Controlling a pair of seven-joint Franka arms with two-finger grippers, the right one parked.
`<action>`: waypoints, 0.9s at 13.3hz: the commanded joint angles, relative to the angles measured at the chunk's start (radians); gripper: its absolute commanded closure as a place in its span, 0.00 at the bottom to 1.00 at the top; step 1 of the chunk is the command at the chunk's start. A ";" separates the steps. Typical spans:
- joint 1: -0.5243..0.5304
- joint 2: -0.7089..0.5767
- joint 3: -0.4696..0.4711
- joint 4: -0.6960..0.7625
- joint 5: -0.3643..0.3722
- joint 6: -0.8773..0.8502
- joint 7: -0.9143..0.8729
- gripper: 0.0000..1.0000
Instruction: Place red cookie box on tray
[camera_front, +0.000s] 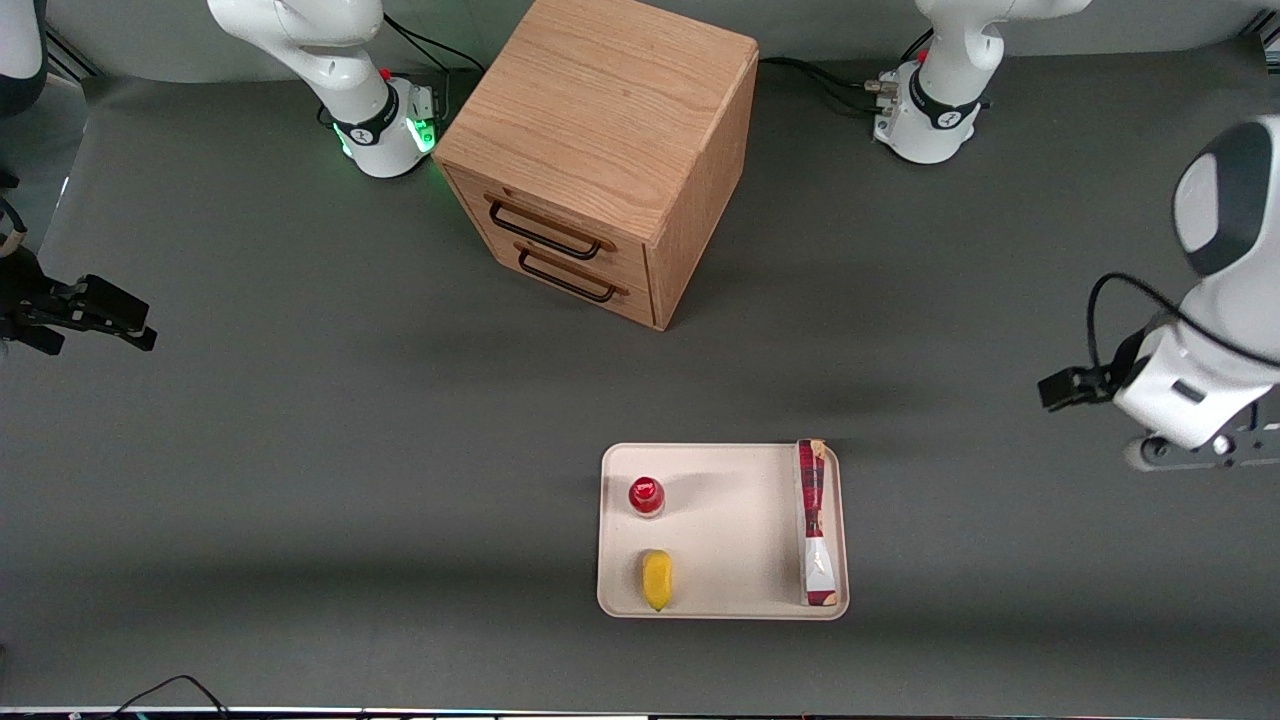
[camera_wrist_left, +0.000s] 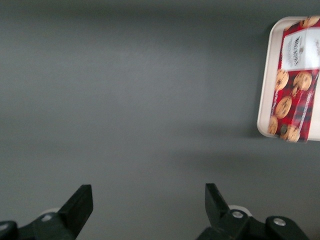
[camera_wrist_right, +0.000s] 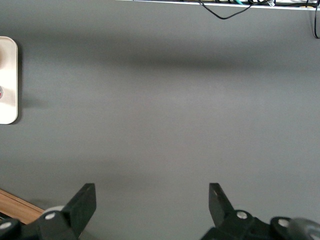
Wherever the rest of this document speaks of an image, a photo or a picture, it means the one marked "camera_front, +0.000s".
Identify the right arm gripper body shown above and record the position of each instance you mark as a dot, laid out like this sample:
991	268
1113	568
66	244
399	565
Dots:
22	298

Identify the red cookie box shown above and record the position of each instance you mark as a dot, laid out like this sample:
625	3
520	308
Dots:
815	500

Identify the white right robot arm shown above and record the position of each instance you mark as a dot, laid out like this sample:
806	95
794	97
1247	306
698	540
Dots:
375	140

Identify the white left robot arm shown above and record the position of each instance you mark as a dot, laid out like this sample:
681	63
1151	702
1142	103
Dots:
940	130

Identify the white rectangular tray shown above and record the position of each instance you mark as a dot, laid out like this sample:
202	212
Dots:
730	530

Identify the red capped bottle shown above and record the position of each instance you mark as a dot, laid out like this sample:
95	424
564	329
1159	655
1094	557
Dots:
647	495

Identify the yellow lemon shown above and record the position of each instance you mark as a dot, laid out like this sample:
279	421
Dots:
657	580

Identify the wooden drawer front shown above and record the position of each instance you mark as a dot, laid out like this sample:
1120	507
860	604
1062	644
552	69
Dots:
630	262
635	305

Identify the wooden drawer cabinet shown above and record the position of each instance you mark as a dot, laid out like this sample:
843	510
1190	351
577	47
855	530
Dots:
600	100

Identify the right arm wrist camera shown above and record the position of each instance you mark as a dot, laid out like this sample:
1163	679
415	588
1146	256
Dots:
110	305

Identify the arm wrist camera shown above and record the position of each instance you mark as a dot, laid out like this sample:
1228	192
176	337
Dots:
110	305
1070	388

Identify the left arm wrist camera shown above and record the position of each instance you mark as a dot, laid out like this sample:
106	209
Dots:
1070	388

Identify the aluminium frame rail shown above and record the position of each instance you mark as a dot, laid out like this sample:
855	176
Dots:
72	55
1262	48

